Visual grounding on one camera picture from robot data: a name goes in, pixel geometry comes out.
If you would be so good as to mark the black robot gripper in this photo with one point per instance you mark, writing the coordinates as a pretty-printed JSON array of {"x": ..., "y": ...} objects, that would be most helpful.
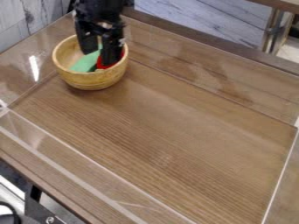
[{"x": 92, "y": 12}]

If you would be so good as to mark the red plush fruit green stem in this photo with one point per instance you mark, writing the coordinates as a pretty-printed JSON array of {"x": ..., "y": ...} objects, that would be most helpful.
[{"x": 109, "y": 57}]

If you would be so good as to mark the green rectangular block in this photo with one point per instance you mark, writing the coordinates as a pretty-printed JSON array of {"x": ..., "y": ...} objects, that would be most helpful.
[{"x": 86, "y": 63}]

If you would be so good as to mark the light wooden bowl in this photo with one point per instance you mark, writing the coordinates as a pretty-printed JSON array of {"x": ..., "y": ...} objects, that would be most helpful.
[{"x": 65, "y": 53}]

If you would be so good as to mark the clear acrylic tray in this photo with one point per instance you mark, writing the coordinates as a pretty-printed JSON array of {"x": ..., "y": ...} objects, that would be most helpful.
[{"x": 188, "y": 143}]

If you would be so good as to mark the metal table leg background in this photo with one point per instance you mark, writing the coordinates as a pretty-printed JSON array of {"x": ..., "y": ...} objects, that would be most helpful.
[{"x": 276, "y": 30}]

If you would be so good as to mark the black metal table bracket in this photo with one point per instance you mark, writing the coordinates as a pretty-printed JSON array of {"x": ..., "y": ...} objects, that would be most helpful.
[{"x": 34, "y": 210}]

